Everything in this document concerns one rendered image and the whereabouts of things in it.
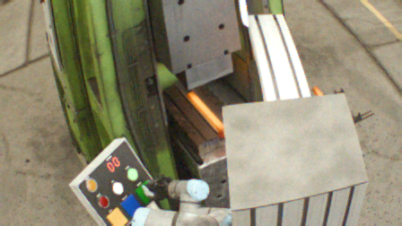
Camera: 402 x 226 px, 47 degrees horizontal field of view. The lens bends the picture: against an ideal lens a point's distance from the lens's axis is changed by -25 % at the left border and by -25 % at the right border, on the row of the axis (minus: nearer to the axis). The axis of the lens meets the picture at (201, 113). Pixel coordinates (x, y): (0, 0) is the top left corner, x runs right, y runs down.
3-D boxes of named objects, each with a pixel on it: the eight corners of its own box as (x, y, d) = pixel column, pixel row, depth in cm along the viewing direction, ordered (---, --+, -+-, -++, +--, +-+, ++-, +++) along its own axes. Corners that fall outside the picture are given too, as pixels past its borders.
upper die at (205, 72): (233, 72, 239) (231, 53, 233) (187, 90, 234) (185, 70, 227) (186, 30, 269) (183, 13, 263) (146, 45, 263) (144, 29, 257)
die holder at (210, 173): (274, 195, 291) (274, 132, 262) (209, 227, 279) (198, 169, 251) (222, 137, 330) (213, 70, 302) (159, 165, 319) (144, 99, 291)
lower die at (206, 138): (240, 138, 262) (239, 123, 257) (199, 157, 256) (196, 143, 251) (195, 89, 292) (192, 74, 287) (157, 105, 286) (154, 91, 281)
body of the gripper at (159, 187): (154, 173, 222) (174, 173, 213) (167, 190, 225) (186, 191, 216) (143, 185, 218) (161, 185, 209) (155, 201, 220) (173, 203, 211)
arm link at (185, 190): (191, 201, 197) (194, 178, 199) (172, 200, 206) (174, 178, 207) (209, 203, 202) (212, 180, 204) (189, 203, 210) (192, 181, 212)
